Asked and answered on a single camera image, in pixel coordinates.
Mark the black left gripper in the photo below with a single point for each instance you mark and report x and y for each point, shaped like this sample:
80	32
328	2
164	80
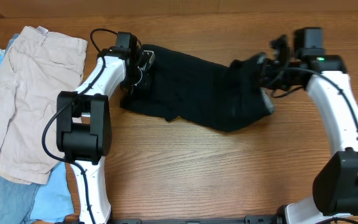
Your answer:
146	84

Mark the black shorts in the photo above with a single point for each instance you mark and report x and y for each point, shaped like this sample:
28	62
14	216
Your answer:
213	95

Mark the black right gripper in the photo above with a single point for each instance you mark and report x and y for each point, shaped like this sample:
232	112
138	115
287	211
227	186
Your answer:
265	75

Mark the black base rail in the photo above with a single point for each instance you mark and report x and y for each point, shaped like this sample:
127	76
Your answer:
194	220

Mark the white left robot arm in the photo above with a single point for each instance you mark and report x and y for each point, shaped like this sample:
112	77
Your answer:
84	132

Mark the light blue shirt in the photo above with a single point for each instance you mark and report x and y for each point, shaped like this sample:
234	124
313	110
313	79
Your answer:
53	200

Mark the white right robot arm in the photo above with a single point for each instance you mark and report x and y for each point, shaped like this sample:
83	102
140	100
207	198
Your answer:
306	65

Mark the beige khaki shorts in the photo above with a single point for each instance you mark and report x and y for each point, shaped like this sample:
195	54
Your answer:
35	69

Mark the blue denim jeans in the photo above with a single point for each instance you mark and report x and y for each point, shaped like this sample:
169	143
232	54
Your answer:
16	202

